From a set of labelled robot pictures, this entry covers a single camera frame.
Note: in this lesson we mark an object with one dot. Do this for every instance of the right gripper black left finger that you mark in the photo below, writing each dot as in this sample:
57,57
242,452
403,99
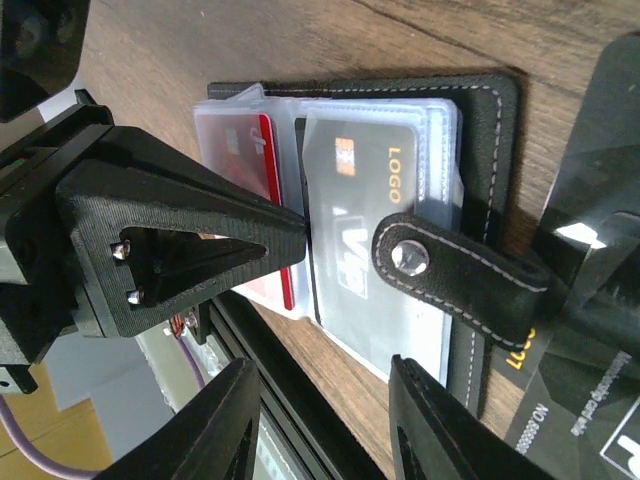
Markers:
213,437

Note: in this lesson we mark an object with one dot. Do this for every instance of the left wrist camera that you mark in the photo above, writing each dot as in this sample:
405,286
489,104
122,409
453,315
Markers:
41,46

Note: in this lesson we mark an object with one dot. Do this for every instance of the black VIP card handled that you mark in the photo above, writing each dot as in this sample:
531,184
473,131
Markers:
357,173

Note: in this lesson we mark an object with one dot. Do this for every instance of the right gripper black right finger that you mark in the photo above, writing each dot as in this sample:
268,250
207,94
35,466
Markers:
433,436

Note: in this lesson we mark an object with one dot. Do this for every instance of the black leather card holder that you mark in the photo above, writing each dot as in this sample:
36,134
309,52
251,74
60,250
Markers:
453,293

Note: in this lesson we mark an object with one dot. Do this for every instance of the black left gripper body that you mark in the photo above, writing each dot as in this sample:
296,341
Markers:
38,293

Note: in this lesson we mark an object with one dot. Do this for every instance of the black front rail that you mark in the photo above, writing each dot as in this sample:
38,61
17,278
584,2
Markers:
300,436

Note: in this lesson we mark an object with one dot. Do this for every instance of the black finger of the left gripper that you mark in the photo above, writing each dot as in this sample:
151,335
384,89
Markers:
140,266
130,169

